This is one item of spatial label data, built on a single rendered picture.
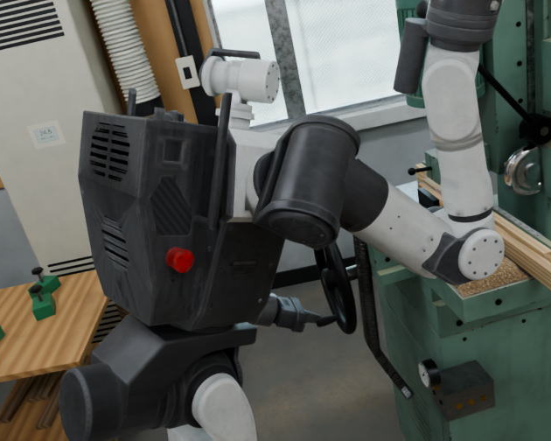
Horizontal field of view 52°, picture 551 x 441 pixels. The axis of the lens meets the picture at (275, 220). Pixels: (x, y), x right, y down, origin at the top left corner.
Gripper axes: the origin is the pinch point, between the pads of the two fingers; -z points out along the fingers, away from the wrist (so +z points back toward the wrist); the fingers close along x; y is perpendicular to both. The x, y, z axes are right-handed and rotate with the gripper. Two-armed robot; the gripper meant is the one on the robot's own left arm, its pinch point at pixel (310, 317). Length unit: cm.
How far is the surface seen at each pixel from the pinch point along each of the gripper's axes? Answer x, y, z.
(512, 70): 12, 73, -20
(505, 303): 38, 29, -22
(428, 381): 31.0, 4.5, -18.3
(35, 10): -113, 49, 96
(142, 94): -122, 29, 52
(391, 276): 16.8, 21.9, -8.2
